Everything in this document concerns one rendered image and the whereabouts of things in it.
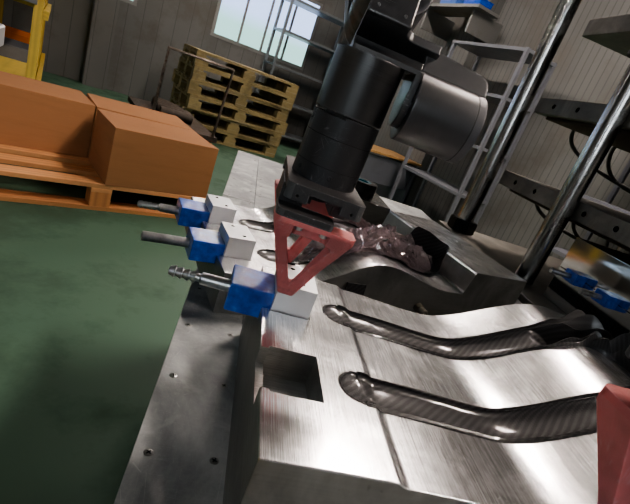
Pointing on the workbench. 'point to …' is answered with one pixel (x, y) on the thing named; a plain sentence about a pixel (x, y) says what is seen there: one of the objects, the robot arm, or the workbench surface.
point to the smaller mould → (375, 210)
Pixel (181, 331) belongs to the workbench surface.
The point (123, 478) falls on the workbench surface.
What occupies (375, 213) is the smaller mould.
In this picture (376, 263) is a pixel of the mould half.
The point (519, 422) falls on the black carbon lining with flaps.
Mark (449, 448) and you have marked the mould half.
